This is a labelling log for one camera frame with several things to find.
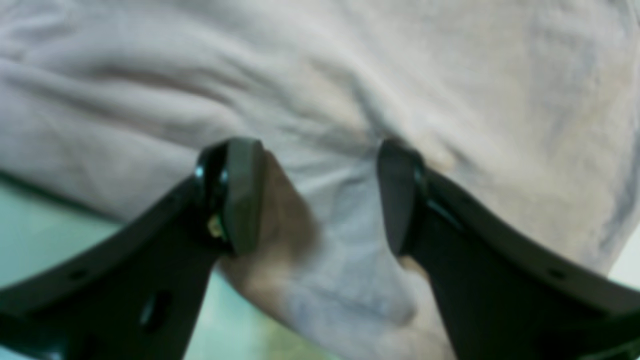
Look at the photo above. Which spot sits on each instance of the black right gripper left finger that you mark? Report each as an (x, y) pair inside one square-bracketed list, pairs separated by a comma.
[(138, 294)]

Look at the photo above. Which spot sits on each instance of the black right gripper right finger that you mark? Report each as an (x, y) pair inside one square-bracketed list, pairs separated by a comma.
[(500, 295)]

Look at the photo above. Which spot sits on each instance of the pink t-shirt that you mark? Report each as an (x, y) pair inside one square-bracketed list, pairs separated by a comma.
[(530, 105)]

